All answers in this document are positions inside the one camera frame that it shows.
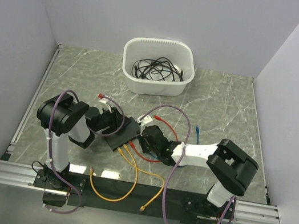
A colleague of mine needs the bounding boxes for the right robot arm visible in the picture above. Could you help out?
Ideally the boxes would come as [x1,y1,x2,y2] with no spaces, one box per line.
[139,125,259,215]

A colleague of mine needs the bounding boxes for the aluminium frame rail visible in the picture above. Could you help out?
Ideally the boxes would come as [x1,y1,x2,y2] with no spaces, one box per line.
[0,160,280,224]

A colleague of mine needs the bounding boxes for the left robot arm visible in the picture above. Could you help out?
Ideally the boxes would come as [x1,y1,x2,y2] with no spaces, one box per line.
[37,90,128,190]

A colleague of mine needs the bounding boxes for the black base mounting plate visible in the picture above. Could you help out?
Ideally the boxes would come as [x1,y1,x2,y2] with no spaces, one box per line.
[33,168,227,224]

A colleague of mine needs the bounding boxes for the yellow ethernet cable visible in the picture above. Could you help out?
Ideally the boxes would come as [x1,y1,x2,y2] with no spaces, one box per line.
[114,147,171,215]
[85,142,143,205]

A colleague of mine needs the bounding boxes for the black network switch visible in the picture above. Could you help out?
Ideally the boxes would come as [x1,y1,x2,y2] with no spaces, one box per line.
[104,117,140,151]

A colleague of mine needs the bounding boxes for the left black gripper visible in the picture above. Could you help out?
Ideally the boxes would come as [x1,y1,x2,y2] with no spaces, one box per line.
[92,103,134,139]

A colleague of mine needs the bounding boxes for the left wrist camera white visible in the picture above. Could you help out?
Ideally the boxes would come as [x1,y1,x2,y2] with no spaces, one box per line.
[98,93,115,113]

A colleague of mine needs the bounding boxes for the white plastic tub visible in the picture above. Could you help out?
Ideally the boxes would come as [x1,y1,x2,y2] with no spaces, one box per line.
[122,37,195,96]

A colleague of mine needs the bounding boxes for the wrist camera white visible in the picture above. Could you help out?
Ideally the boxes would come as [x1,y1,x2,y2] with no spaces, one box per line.
[98,93,115,113]
[136,115,153,127]

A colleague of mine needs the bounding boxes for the blue ethernet cable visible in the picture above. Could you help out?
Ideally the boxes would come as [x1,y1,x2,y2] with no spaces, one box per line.
[146,118,204,170]

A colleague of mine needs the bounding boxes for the tangled black cables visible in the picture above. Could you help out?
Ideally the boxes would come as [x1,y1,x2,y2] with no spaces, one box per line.
[130,52,188,87]

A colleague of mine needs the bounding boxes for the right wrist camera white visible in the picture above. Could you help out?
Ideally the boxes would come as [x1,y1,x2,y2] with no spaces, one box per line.
[136,115,153,127]

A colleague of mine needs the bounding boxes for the red ethernet cable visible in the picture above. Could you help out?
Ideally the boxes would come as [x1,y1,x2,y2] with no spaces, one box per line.
[127,111,183,167]

